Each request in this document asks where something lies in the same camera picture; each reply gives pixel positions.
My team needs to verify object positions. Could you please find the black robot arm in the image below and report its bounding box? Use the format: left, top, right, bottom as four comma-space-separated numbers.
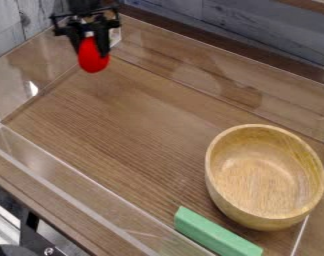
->
49, 0, 120, 57

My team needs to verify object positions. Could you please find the clear acrylic corner bracket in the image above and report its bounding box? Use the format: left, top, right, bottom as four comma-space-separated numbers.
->
108, 28, 121, 47

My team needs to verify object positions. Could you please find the wooden bowl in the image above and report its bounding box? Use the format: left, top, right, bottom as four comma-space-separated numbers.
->
204, 124, 324, 231

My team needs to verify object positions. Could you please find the clear acrylic enclosure wall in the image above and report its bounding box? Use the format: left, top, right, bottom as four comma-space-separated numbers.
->
0, 112, 215, 256

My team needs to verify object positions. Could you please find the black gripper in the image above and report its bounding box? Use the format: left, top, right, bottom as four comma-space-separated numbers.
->
49, 7, 120, 57

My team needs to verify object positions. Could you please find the black table leg bracket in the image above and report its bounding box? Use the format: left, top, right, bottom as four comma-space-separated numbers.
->
18, 211, 67, 256

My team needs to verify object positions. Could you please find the green foam block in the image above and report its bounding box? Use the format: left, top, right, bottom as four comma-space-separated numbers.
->
173, 206, 263, 256

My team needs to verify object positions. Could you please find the red plush strawberry toy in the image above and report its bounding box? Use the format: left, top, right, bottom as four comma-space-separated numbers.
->
77, 37, 109, 73

